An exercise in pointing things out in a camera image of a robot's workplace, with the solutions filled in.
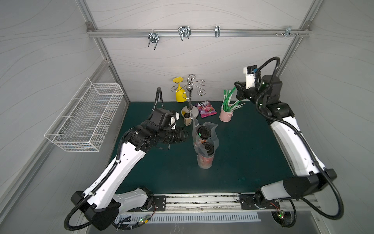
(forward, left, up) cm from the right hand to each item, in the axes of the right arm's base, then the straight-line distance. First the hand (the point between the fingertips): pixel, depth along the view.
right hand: (236, 81), depth 68 cm
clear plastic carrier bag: (-18, +10, -23) cm, 31 cm away
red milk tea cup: (-12, +13, -27) cm, 32 cm away
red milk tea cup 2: (-27, +13, -25) cm, 39 cm away
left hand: (-23, +24, -14) cm, 36 cm away
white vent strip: (-51, +24, -44) cm, 71 cm away
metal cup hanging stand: (+18, +22, -41) cm, 50 cm away
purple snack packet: (+20, +12, -42) cm, 48 cm away
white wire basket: (-18, +73, -11) cm, 76 cm away
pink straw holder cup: (+10, -2, -39) cm, 40 cm away
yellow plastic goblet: (+21, +31, -28) cm, 47 cm away
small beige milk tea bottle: (+4, +25, -38) cm, 46 cm away
